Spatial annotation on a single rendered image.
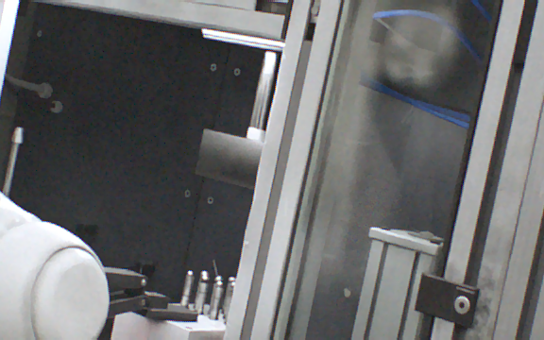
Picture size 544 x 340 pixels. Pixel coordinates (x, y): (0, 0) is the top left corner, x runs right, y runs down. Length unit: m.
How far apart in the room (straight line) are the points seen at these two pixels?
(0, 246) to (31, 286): 0.03
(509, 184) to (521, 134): 0.03
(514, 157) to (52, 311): 0.31
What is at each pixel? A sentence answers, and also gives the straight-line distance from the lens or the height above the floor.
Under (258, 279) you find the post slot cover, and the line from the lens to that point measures 0.94.
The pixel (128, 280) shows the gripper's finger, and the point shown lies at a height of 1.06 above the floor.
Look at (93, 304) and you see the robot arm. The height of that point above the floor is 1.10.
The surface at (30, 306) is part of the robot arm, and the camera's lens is 0.78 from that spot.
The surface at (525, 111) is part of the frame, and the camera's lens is 0.83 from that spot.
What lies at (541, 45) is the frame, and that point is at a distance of 0.83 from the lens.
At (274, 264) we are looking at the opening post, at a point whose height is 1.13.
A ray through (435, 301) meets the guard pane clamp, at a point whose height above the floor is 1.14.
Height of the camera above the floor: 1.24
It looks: 3 degrees down
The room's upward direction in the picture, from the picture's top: 12 degrees clockwise
